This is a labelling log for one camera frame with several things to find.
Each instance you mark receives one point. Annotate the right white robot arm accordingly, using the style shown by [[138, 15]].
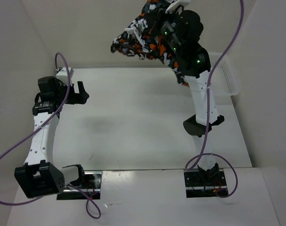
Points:
[[181, 33]]

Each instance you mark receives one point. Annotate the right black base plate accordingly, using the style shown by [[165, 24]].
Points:
[[196, 188]]

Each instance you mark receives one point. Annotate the orange camouflage shorts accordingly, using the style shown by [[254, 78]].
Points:
[[140, 38]]

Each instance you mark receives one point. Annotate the white plastic basket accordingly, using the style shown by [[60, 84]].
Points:
[[224, 79]]

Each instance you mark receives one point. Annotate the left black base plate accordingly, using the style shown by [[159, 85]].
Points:
[[91, 186]]

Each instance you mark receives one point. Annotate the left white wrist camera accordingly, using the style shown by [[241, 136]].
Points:
[[62, 75]]

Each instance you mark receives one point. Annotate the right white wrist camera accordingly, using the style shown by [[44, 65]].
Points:
[[178, 4]]

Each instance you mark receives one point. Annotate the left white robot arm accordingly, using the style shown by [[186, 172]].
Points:
[[38, 176]]

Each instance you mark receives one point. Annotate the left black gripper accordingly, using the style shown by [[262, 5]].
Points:
[[79, 98]]

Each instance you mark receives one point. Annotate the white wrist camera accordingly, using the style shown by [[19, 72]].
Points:
[[178, 4], [62, 75]]

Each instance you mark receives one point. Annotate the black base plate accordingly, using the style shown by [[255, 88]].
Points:
[[196, 188], [91, 186]]

